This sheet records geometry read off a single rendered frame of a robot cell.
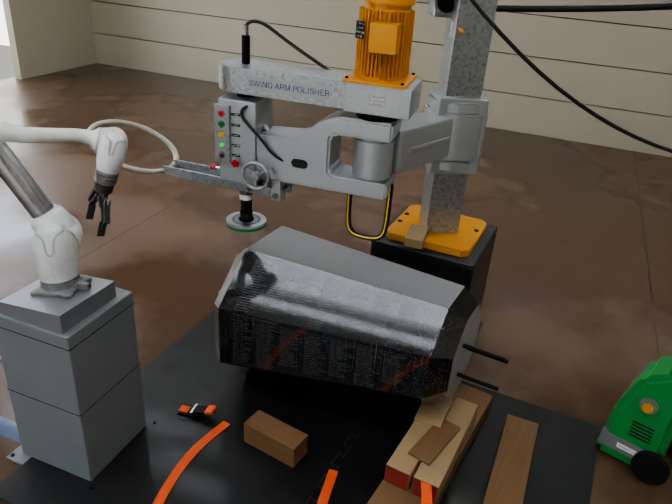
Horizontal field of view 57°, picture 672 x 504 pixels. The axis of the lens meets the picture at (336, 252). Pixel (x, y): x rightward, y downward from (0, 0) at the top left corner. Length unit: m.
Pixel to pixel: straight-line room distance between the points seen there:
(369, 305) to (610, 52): 6.33
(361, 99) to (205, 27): 7.62
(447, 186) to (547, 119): 5.44
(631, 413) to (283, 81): 2.28
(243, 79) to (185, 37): 7.55
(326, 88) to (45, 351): 1.62
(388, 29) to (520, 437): 2.04
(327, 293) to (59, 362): 1.19
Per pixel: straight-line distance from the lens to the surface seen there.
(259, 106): 3.04
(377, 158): 2.89
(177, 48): 10.65
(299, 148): 2.98
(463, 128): 3.31
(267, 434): 3.08
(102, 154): 2.62
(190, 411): 3.36
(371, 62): 2.79
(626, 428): 3.44
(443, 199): 3.51
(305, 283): 2.99
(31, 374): 2.95
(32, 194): 2.88
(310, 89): 2.88
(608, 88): 8.73
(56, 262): 2.72
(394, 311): 2.84
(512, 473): 3.15
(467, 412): 3.20
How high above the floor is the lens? 2.28
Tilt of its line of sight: 28 degrees down
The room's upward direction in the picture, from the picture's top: 4 degrees clockwise
